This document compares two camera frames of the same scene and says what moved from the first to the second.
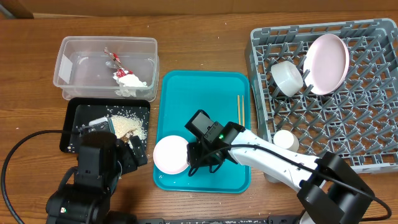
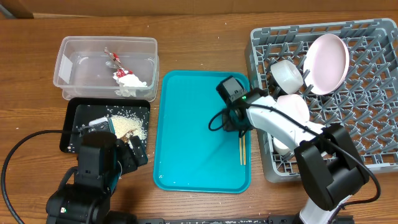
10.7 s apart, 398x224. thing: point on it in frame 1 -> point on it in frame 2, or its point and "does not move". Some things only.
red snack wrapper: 122,71 does not move
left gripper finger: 139,151 does not move
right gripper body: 194,150 -> 234,124
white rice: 126,126 does not move
